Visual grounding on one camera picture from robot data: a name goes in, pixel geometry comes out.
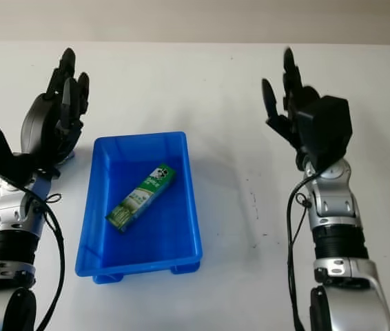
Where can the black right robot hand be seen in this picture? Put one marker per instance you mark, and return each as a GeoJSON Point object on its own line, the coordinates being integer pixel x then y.
{"type": "Point", "coordinates": [289, 117]}

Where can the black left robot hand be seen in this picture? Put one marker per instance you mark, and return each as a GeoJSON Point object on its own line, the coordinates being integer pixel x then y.
{"type": "Point", "coordinates": [40, 120]}

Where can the green toothpaste box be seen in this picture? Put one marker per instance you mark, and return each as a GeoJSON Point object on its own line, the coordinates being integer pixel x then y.
{"type": "Point", "coordinates": [140, 200]}

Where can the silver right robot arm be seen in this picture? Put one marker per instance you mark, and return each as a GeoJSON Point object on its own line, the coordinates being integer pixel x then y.
{"type": "Point", "coordinates": [338, 213]}

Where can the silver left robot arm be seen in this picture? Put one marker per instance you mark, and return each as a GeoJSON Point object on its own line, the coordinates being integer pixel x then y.
{"type": "Point", "coordinates": [9, 220]}

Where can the blue plastic tray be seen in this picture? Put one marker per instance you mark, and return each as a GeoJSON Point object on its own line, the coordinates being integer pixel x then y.
{"type": "Point", "coordinates": [146, 248]}

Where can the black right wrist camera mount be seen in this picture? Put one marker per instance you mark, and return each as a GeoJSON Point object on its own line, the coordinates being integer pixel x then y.
{"type": "Point", "coordinates": [327, 127]}

